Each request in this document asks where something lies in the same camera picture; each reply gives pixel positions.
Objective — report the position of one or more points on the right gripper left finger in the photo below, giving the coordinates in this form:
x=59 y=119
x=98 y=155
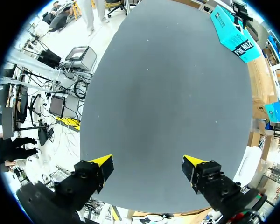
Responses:
x=84 y=179

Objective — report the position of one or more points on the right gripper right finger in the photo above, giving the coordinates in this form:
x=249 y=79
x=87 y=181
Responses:
x=212 y=180

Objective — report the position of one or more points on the person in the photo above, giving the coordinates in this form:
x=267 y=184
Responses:
x=12 y=149
x=58 y=17

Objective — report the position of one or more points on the teal box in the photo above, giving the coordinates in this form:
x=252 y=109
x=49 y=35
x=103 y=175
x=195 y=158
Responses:
x=234 y=35

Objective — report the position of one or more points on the person's legs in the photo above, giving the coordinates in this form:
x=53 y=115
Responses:
x=92 y=14

